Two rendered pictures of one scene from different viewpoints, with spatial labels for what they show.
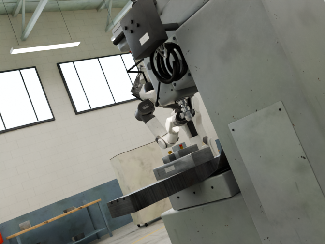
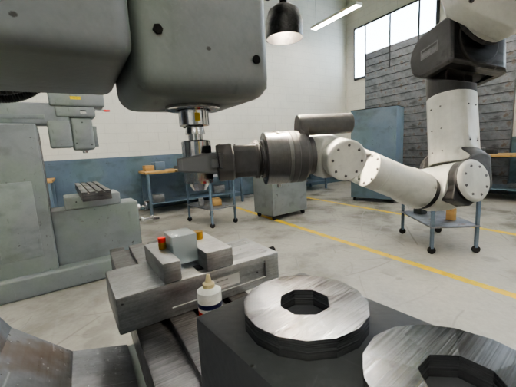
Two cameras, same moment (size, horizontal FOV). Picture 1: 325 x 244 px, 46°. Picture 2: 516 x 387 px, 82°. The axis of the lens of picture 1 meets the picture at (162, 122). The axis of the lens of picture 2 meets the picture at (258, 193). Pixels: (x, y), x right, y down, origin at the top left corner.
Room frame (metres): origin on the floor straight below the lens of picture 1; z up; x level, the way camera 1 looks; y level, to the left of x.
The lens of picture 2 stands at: (2.37, -0.62, 1.24)
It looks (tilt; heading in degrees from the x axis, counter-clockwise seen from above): 9 degrees down; 98
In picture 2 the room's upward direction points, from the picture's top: 3 degrees counter-clockwise
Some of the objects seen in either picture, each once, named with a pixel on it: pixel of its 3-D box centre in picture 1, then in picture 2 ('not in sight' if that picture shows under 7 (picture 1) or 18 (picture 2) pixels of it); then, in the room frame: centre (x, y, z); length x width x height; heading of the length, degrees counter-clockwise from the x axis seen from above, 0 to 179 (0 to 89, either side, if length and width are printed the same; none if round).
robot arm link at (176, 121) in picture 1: (182, 116); (253, 160); (2.30, -0.12, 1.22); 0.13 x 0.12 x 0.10; 107
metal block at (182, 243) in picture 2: (180, 149); (180, 245); (2.11, -0.03, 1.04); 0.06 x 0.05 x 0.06; 131
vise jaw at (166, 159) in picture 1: (175, 156); (206, 249); (2.16, 0.00, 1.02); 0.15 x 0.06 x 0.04; 131
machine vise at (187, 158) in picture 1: (180, 160); (196, 267); (2.14, -0.01, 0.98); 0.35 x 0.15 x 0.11; 41
